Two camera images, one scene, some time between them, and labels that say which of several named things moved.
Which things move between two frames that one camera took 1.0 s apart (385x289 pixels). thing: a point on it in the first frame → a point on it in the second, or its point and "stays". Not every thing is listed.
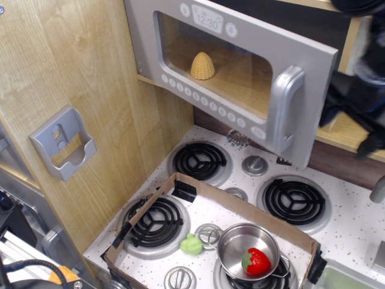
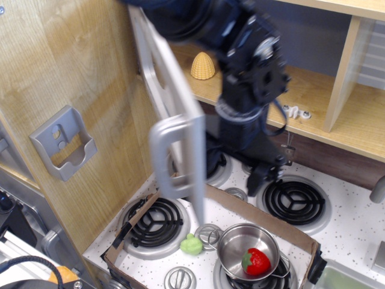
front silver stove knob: (181, 277) stays
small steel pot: (232, 242) stays
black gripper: (363, 100) → (246, 140)
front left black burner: (161, 232) stays
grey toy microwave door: (267, 80) → (177, 146)
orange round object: (67, 274) stays
